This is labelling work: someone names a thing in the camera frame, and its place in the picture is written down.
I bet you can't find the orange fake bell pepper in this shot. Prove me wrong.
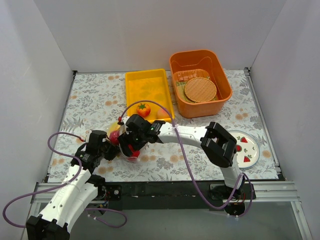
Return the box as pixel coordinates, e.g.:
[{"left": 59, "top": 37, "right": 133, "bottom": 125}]
[{"left": 136, "top": 103, "right": 151, "bottom": 118}]

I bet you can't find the red fake apple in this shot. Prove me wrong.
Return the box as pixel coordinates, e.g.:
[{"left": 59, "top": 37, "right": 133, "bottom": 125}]
[{"left": 109, "top": 130, "right": 119, "bottom": 146}]

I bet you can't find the clear zip top bag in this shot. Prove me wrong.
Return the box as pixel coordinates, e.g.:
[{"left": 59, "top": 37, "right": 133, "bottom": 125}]
[{"left": 106, "top": 124, "right": 141, "bottom": 163}]

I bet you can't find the fake peach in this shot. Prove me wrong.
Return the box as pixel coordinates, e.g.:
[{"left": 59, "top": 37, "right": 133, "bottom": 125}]
[{"left": 156, "top": 108, "right": 170, "bottom": 119}]

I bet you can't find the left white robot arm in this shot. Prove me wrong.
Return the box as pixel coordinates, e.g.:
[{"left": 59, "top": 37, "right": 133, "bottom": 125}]
[{"left": 26, "top": 130, "right": 122, "bottom": 240}]

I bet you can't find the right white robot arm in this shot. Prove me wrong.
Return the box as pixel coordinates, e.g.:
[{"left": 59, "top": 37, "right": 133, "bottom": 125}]
[{"left": 117, "top": 114, "right": 245, "bottom": 199}]

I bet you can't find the yellow fake banana bunch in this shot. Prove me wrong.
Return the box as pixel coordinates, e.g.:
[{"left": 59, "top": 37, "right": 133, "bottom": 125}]
[{"left": 106, "top": 121, "right": 121, "bottom": 133}]

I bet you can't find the yellow plastic tray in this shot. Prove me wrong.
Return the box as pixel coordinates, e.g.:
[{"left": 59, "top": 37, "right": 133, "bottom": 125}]
[{"left": 125, "top": 68, "right": 175, "bottom": 119}]

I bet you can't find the floral tablecloth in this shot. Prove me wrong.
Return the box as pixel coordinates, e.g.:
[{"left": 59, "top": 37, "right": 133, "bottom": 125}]
[{"left": 48, "top": 69, "right": 278, "bottom": 183}]

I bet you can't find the green woven mat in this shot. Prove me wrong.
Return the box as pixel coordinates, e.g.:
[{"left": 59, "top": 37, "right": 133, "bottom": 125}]
[{"left": 172, "top": 69, "right": 219, "bottom": 104}]

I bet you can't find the round woven bamboo coaster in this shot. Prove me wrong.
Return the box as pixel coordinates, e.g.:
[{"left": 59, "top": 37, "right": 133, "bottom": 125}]
[{"left": 184, "top": 77, "right": 217, "bottom": 103}]

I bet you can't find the orange plastic bin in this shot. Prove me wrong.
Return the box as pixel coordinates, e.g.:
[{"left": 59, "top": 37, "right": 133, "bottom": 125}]
[{"left": 169, "top": 49, "right": 233, "bottom": 119}]

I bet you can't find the white watermelon print plate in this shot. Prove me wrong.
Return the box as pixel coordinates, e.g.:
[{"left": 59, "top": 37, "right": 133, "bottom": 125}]
[{"left": 229, "top": 130, "right": 260, "bottom": 169}]

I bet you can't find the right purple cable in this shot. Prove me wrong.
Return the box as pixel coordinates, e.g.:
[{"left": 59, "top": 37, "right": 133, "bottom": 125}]
[{"left": 119, "top": 100, "right": 256, "bottom": 218}]

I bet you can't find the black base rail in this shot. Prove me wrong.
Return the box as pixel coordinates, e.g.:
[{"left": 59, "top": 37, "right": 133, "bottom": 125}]
[{"left": 88, "top": 180, "right": 251, "bottom": 216}]

